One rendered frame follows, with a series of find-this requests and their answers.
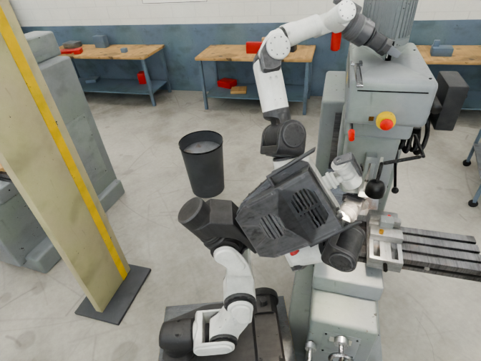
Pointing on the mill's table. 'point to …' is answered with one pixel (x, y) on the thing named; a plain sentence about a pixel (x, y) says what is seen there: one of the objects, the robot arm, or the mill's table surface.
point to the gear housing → (379, 131)
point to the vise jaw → (393, 236)
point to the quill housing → (358, 147)
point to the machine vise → (375, 258)
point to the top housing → (389, 87)
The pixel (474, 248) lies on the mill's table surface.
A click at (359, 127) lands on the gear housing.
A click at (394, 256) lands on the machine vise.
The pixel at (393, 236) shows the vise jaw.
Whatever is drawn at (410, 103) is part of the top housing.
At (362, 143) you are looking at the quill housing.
